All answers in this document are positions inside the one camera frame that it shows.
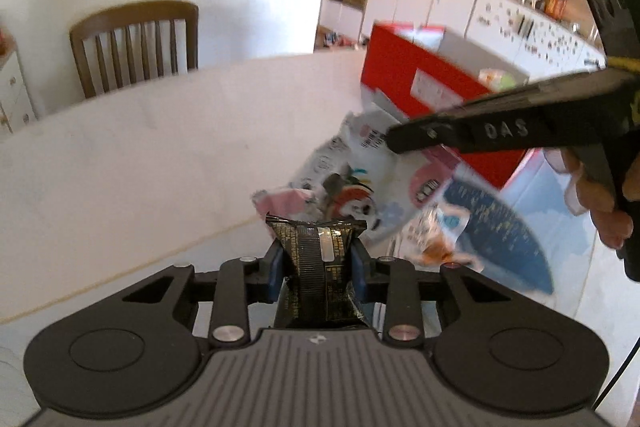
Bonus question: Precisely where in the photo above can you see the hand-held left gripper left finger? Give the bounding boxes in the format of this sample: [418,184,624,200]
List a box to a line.
[107,239,286,349]

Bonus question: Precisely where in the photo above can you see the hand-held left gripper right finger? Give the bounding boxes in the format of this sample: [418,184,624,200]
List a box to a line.
[350,239,522,349]

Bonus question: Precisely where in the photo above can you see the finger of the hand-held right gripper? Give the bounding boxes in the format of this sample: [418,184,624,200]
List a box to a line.
[439,70,637,118]
[385,106,607,155]

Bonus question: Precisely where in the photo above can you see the gold black foil snack packet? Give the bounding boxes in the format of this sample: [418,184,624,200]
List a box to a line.
[264,212,371,331]

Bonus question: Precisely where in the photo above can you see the pink white cartoon snack packet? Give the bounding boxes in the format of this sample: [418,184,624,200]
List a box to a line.
[251,110,464,249]

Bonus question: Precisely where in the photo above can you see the red cardboard box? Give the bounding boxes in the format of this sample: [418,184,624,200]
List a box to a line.
[359,22,539,188]

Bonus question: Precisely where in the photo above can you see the white marble desktop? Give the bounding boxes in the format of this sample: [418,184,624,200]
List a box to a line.
[0,49,608,427]

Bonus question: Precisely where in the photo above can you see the person's right hand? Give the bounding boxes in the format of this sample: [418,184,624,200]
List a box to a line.
[547,147,635,253]

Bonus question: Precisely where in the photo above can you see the long white cabinet with magnets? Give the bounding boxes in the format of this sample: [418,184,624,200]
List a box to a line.
[465,0,609,84]

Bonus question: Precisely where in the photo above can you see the small white blue orange packet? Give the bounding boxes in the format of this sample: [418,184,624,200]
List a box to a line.
[399,201,484,271]

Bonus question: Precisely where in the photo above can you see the blue speckled placemat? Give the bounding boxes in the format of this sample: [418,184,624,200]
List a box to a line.
[395,177,555,296]

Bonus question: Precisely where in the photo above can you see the white double door cabinet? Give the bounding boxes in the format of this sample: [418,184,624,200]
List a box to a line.
[360,0,482,54]

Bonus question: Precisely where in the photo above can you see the brown wooden slatted chair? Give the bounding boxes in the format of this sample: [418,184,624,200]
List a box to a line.
[69,0,200,100]

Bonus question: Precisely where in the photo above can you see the small white side cabinet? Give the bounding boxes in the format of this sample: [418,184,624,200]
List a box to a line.
[0,51,39,138]

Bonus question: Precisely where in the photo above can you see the black cable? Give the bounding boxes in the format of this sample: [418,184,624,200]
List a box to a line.
[592,346,632,414]

